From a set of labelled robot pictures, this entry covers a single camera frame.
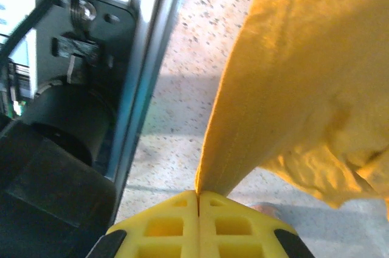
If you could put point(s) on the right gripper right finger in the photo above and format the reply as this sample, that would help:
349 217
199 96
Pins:
243 227

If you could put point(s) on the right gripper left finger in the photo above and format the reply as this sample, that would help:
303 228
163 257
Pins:
158 227

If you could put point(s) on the yellow t-shirt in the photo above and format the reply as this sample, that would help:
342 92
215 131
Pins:
304 72

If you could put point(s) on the aluminium table edge rail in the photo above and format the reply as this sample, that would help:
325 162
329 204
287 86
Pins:
146 81

